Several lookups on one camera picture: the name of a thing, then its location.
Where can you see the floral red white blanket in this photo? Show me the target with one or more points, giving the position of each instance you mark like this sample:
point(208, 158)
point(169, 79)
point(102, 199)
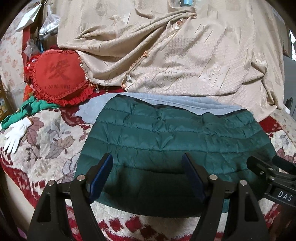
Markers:
point(50, 150)

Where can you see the white paper bag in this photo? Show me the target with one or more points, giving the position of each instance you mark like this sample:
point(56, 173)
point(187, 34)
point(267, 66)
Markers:
point(29, 18)

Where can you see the light blue folded garment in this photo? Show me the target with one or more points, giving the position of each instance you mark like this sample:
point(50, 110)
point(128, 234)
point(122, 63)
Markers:
point(197, 105)

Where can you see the beige embroidered curtain fabric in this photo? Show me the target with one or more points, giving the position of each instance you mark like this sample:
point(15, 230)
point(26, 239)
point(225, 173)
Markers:
point(227, 50)

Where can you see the clear plastic bag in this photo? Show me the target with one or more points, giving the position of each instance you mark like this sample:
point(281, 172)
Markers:
point(34, 36)

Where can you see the green cloth garment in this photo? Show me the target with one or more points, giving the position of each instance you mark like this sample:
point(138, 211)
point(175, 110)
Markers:
point(29, 107)

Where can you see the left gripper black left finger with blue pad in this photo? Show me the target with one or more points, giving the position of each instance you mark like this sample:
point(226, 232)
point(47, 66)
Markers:
point(50, 219)

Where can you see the dark green puffer jacket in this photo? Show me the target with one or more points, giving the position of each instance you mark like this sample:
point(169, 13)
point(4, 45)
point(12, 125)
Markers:
point(147, 143)

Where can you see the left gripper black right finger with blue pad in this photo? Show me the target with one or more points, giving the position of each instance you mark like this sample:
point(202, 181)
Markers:
point(245, 220)

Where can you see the red heart-shaped ruffled pillow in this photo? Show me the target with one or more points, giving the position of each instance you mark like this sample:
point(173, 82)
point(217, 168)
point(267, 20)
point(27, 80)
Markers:
point(57, 76)

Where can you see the white glove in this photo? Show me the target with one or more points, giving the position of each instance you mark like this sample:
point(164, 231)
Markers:
point(13, 137)

